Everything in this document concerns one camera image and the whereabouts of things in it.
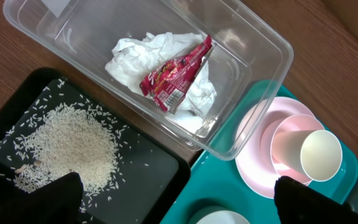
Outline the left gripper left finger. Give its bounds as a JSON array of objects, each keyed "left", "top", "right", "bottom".
[{"left": 0, "top": 172, "right": 83, "bottom": 224}]

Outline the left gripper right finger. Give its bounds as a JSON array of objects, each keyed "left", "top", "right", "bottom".
[{"left": 273, "top": 176, "right": 358, "bottom": 224}]

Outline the white rice pile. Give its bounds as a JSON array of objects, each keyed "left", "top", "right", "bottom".
[{"left": 0, "top": 79, "right": 150, "bottom": 224}]

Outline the grey bowl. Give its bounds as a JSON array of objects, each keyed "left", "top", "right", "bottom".
[{"left": 187, "top": 206, "right": 250, "bottom": 224}]

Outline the red snack wrapper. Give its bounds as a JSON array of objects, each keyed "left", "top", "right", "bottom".
[{"left": 139, "top": 36, "right": 214, "bottom": 113}]

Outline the white napkin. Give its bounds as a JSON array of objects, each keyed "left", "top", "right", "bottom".
[{"left": 105, "top": 32, "right": 217, "bottom": 117}]

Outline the cream paper cup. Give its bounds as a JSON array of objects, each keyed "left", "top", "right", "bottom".
[{"left": 271, "top": 129, "right": 342, "bottom": 182}]

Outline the pink plate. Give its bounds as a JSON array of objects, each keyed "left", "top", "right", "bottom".
[{"left": 236, "top": 96, "right": 314, "bottom": 198}]

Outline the teal serving tray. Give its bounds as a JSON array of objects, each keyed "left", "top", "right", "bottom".
[{"left": 162, "top": 80, "right": 358, "bottom": 223}]

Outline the black plastic tray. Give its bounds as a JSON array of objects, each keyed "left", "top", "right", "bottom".
[{"left": 0, "top": 68, "right": 190, "bottom": 223}]

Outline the clear plastic bin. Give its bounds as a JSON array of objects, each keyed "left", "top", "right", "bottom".
[{"left": 3, "top": 0, "right": 294, "bottom": 161}]

